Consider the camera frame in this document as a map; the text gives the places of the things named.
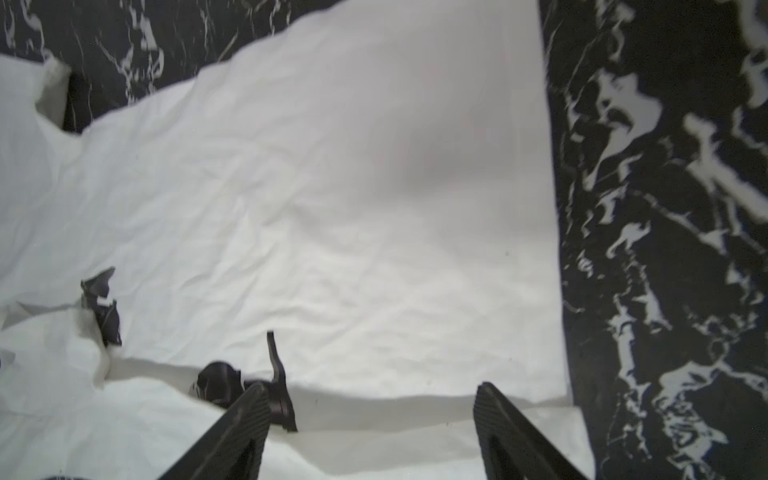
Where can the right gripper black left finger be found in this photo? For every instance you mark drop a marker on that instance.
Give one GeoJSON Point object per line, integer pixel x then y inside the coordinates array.
{"type": "Point", "coordinates": [233, 447]}

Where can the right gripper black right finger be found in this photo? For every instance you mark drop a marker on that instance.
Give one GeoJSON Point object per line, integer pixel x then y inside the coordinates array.
{"type": "Point", "coordinates": [512, 448]}

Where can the white printed t-shirt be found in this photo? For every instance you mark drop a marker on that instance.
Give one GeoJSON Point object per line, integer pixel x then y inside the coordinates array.
{"type": "Point", "coordinates": [374, 186]}

